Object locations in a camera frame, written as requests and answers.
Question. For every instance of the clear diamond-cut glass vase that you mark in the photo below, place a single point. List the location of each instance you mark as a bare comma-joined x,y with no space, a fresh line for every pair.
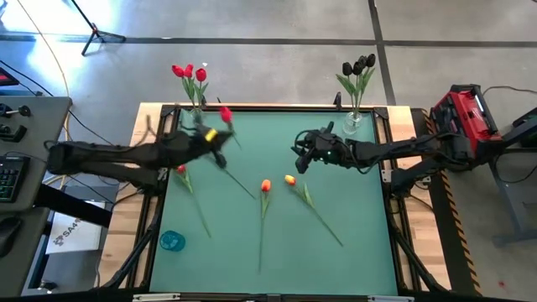
352,124

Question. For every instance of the black tripod stand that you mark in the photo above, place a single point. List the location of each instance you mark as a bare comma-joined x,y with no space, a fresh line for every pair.
95,31

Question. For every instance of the white label plate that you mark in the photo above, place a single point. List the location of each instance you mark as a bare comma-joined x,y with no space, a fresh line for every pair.
155,297
390,299

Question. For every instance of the white paper sheet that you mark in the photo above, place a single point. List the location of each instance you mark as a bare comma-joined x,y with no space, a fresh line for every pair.
75,235

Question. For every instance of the black keyboard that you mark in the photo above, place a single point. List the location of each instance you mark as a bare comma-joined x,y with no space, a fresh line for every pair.
12,178

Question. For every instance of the black computer mouse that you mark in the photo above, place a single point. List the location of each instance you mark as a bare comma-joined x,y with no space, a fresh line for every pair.
8,235

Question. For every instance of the grey metal stand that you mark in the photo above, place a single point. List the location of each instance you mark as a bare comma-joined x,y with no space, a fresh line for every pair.
509,201

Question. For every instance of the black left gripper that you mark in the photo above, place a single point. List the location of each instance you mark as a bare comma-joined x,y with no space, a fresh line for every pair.
189,144

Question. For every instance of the blue glass vase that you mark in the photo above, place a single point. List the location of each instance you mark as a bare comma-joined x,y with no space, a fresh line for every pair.
172,241

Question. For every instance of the yellow tape piece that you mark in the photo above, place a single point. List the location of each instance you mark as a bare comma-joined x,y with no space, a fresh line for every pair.
211,135

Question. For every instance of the black artificial tulip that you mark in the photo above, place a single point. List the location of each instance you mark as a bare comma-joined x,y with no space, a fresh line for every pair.
371,60
347,68
362,60
358,68

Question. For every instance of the black yellow hazard strip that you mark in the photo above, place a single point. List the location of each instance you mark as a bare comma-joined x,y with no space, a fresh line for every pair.
457,228

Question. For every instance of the grey side desk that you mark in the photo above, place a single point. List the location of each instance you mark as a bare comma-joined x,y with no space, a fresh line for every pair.
42,126

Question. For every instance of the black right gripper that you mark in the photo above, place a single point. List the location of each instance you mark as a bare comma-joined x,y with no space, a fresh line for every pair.
329,147

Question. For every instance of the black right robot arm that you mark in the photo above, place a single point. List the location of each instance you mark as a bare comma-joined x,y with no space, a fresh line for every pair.
398,149

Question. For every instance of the green table mat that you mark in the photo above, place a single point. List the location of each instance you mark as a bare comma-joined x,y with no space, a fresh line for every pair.
293,251

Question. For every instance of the orange artificial tulip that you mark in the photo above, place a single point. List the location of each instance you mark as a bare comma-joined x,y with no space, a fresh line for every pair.
266,185

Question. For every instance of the small black frame bracket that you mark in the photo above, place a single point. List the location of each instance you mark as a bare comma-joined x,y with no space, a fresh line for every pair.
337,100

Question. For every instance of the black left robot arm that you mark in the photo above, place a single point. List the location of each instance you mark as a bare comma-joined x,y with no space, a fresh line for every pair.
105,151

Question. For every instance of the clear bulbous glass vase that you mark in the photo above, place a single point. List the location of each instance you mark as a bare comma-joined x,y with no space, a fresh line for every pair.
197,114

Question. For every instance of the white mounting bracket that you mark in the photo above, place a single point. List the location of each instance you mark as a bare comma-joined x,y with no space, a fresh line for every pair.
386,176

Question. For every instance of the red-orange artificial tulip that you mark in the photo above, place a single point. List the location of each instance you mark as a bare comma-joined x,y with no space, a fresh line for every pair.
181,169

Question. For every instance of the yellow-orange artificial tulip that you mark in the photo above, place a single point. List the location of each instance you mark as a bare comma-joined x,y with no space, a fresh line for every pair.
290,180

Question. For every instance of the red artificial tulip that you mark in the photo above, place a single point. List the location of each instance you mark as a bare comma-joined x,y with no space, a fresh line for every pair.
178,70
189,69
225,114
201,74

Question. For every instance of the black monitor red stripe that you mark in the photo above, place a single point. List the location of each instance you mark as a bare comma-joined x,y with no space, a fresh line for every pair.
6,77

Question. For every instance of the black support bar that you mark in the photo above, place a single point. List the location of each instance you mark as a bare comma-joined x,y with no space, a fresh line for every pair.
71,205

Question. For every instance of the black aluminium rig frame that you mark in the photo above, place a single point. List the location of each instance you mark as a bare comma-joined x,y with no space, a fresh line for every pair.
272,107

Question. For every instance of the black platform base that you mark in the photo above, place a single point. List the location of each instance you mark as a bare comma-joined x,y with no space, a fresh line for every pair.
444,251

